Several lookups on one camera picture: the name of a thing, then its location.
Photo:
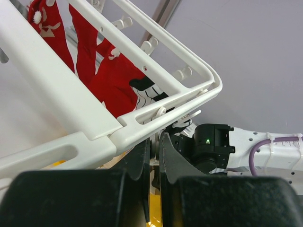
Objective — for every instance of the white striped sock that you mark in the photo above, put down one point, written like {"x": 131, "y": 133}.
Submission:
{"x": 147, "y": 92}

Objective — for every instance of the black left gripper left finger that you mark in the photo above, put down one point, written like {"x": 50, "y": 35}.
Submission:
{"x": 27, "y": 202}

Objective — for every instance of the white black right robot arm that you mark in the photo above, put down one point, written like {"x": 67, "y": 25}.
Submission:
{"x": 263, "y": 153}

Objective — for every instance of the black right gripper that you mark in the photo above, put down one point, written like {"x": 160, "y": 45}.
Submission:
{"x": 208, "y": 149}

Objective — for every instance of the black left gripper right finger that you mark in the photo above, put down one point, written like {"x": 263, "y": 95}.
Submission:
{"x": 190, "y": 198}

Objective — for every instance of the red christmas sock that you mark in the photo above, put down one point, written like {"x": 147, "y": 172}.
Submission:
{"x": 110, "y": 85}
{"x": 46, "y": 20}

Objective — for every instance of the yellow plastic tray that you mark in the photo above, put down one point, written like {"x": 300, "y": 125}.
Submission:
{"x": 151, "y": 205}

